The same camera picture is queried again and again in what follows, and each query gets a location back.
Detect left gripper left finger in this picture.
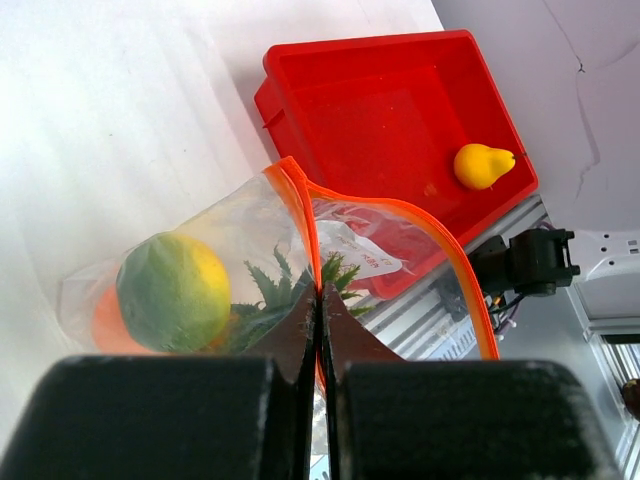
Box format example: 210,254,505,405
1,286,316,479

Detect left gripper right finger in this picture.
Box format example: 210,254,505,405
322,284,621,479

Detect toy pineapple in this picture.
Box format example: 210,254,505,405
201,249,360,355

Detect green toy lime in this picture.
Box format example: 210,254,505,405
116,232,231,353

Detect clear zip top bag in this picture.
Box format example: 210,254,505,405
59,155,501,396

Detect toy orange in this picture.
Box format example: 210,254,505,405
91,285,152,355

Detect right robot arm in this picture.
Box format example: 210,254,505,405
469,228,639,315

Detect yellow toy lemon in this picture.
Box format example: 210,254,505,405
453,143,528,191

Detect red plastic tray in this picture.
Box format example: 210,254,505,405
255,30,538,246

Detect white slotted cable duct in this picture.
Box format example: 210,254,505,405
425,322,477,361

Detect aluminium mounting rail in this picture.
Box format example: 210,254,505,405
359,194,640,480

